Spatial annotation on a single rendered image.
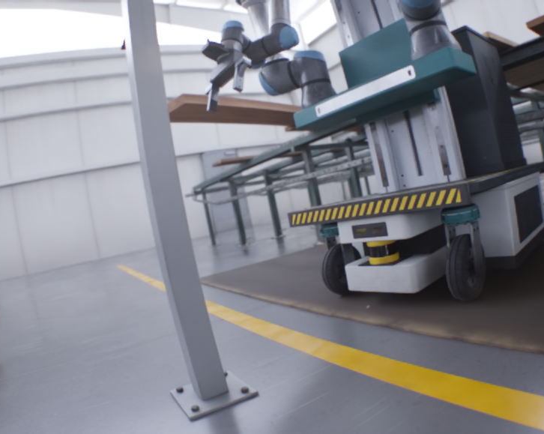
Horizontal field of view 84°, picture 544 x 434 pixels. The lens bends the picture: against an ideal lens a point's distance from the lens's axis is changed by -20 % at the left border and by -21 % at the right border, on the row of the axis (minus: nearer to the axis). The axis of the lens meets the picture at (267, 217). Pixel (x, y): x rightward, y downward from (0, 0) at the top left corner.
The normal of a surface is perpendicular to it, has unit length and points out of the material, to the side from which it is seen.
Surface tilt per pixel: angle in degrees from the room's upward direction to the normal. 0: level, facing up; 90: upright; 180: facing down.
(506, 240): 90
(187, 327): 90
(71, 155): 92
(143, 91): 90
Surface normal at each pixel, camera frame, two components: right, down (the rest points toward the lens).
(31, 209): 0.46, -0.14
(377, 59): -0.80, 0.18
